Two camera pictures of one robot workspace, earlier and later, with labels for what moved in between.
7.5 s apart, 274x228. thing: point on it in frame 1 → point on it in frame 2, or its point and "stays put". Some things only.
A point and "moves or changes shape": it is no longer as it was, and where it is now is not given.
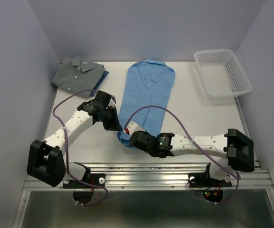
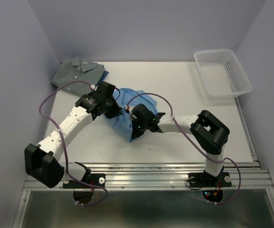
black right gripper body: (151, 152) → (137, 130)
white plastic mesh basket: (222, 75) stays put
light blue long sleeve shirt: (149, 85) moves or changes shape
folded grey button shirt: (77, 75) stays put
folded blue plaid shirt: (101, 79) stays put
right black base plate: (203, 180) stays put
